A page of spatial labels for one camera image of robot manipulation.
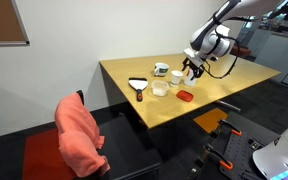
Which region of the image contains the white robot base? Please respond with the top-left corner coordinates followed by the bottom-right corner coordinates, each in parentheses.
top-left (252, 128), bottom-right (288, 180)

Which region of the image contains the black chair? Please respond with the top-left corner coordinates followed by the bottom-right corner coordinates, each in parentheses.
top-left (75, 89), bottom-right (164, 180)

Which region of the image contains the salmon pink towel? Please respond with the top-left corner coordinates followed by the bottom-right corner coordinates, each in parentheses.
top-left (54, 91), bottom-right (110, 177)

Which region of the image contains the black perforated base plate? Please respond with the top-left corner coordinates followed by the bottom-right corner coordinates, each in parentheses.
top-left (197, 112), bottom-right (278, 180)

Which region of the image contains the white scraper black red handle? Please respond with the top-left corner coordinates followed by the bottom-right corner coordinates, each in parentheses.
top-left (128, 77), bottom-right (148, 102)

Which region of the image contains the clear plastic lunchbox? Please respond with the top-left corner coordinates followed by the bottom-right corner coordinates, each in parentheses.
top-left (151, 80), bottom-right (169, 97)

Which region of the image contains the white water bottle black cap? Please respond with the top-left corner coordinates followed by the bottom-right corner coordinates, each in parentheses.
top-left (184, 69), bottom-right (197, 86)

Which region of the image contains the orange handled clamp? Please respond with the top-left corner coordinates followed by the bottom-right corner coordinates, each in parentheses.
top-left (205, 144), bottom-right (233, 170)
top-left (218, 119), bottom-right (242, 136)

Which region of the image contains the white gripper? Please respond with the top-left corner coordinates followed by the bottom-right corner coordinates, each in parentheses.
top-left (181, 48), bottom-right (204, 80)

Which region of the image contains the red lunchbox lid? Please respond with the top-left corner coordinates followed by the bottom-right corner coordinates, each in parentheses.
top-left (176, 90), bottom-right (194, 102)

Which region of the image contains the brown cork board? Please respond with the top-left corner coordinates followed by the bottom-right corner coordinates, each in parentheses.
top-left (0, 0), bottom-right (30, 46)

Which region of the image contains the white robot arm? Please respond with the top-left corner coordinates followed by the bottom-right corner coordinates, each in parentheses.
top-left (182, 0), bottom-right (283, 80)

